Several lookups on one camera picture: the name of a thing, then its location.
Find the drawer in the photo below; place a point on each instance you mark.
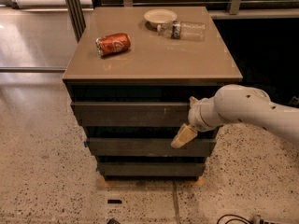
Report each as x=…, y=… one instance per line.
x=149, y=147
x=130, y=114
x=150, y=169

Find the white bowl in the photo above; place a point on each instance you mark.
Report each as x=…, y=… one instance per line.
x=159, y=16

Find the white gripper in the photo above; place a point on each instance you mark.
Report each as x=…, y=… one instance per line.
x=195, y=116

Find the orange soda can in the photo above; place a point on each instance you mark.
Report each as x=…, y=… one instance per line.
x=113, y=44

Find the brown drawer cabinet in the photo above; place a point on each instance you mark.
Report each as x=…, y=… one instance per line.
x=153, y=69

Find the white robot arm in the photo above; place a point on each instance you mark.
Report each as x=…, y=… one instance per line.
x=233, y=104

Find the clear plastic bottle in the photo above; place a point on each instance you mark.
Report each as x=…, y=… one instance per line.
x=183, y=30

